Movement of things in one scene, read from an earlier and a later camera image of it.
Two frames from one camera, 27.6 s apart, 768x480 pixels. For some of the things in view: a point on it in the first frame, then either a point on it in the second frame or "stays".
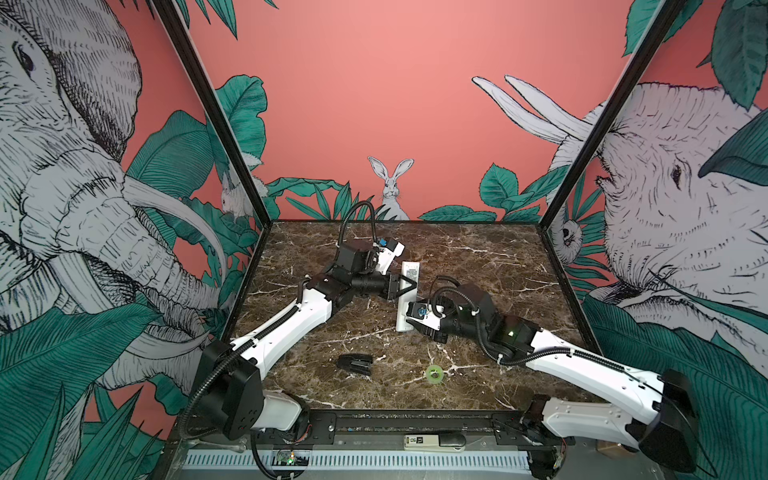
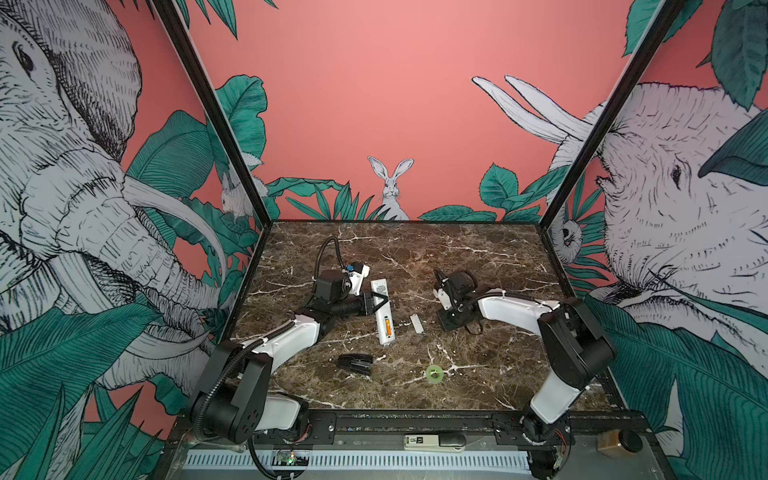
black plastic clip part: (356, 362) stays
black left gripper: (391, 288) to (365, 306)
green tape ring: (434, 373) stays
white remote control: (411, 270) to (383, 317)
